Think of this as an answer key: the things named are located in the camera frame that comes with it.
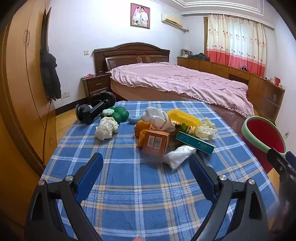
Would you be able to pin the orange cardboard box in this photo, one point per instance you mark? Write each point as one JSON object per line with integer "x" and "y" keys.
{"x": 155, "y": 143}

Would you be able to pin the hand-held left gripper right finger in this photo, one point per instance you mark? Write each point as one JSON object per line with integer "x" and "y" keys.
{"x": 203, "y": 176}

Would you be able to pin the black jacket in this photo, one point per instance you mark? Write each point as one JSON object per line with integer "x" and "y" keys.
{"x": 49, "y": 76}

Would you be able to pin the framed wall photo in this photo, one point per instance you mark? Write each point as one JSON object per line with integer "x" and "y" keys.
{"x": 140, "y": 15}

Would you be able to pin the floral curtain red hem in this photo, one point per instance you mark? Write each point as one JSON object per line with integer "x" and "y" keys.
{"x": 235, "y": 41}

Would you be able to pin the dark wooden bed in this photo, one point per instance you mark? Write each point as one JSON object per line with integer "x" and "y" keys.
{"x": 129, "y": 52}

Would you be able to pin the white elephant plush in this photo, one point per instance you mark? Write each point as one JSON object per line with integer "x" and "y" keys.
{"x": 157, "y": 119}

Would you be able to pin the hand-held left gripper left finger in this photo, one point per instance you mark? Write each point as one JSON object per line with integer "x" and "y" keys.
{"x": 92, "y": 176}

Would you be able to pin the wooden cabinet row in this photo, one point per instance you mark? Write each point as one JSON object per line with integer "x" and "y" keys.
{"x": 219, "y": 68}

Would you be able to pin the small green bottle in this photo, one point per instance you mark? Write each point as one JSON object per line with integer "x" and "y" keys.
{"x": 186, "y": 128}

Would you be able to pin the red box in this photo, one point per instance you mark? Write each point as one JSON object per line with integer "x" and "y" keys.
{"x": 276, "y": 80}

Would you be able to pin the pink blanket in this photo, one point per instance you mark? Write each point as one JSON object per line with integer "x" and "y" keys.
{"x": 173, "y": 78}

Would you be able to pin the wooden wardrobe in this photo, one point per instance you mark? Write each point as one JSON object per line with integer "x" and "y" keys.
{"x": 20, "y": 81}

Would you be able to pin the yellow foam net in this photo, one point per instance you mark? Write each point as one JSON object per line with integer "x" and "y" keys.
{"x": 185, "y": 117}

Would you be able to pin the wall air conditioner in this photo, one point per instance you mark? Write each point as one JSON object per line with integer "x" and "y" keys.
{"x": 172, "y": 20}

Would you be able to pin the white plastic bag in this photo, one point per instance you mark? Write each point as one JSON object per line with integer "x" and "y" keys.
{"x": 178, "y": 156}

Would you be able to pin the small photo frame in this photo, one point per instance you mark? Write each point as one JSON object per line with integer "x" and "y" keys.
{"x": 185, "y": 52}

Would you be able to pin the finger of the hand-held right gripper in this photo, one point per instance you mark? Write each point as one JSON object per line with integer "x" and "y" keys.
{"x": 291, "y": 157}
{"x": 276, "y": 158}

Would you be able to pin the dark wooden nightstand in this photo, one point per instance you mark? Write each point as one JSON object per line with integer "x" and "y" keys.
{"x": 96, "y": 84}

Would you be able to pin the blue plaid tablecloth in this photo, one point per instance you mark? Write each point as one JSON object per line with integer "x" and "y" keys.
{"x": 138, "y": 197}

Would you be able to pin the orange snack packet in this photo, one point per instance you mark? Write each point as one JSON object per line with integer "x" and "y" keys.
{"x": 141, "y": 133}

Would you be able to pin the black suction phone mount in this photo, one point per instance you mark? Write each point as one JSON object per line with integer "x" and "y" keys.
{"x": 97, "y": 109}

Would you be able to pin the red bucket with green rim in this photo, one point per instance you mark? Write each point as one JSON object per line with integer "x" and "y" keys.
{"x": 266, "y": 134}

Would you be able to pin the white crumpled paper ball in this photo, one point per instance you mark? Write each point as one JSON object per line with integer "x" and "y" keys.
{"x": 106, "y": 128}

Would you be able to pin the green clover toy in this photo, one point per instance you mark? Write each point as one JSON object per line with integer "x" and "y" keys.
{"x": 120, "y": 113}

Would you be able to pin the wall socket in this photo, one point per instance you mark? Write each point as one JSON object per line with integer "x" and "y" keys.
{"x": 286, "y": 134}
{"x": 66, "y": 94}

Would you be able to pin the dark clothes pile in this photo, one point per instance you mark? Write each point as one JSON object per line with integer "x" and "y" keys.
{"x": 198, "y": 56}

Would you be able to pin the light blue plastic piece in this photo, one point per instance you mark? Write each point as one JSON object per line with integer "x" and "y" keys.
{"x": 134, "y": 120}

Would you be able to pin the teal cardboard box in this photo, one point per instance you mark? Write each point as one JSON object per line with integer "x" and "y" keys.
{"x": 196, "y": 143}

